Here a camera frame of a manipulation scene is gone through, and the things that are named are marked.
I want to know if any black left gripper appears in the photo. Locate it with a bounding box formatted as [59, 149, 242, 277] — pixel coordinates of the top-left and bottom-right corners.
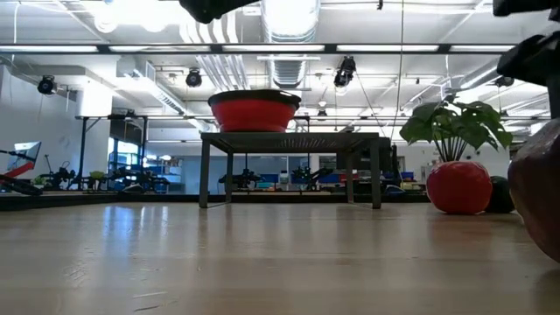
[497, 30, 560, 120]

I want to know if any dark red bell pepper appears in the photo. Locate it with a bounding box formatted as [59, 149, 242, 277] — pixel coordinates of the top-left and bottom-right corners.
[507, 117, 560, 263]

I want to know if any brown kiwi fruit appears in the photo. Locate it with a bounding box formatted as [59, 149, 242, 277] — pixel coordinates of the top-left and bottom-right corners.
[485, 175, 516, 214]

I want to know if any large red apple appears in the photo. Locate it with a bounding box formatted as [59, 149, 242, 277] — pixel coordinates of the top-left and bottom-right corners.
[426, 160, 494, 215]

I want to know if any red collapsible colander bowl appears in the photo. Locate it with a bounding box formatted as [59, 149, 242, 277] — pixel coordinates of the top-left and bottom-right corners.
[207, 88, 302, 133]

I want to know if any green plant in white pot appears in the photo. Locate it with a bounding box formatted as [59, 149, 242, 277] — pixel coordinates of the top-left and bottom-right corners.
[399, 100, 514, 164]

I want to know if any black overhead beam with lights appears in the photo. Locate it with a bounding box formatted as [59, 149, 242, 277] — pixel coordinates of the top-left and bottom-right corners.
[0, 42, 517, 56]

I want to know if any tilted computer monitor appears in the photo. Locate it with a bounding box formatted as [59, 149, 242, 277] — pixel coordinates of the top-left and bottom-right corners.
[6, 140, 43, 172]

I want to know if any black wire rack stand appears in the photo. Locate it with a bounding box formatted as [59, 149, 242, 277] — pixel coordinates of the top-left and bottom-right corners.
[199, 131, 382, 210]

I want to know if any silver ventilation duct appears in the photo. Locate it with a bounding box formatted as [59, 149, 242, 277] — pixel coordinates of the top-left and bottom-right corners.
[260, 0, 323, 91]

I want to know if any black background station frame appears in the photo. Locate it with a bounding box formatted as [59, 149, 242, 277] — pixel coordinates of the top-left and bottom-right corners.
[74, 114, 150, 190]

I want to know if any black aluminium table frame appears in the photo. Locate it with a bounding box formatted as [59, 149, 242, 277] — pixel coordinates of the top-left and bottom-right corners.
[0, 191, 432, 212]

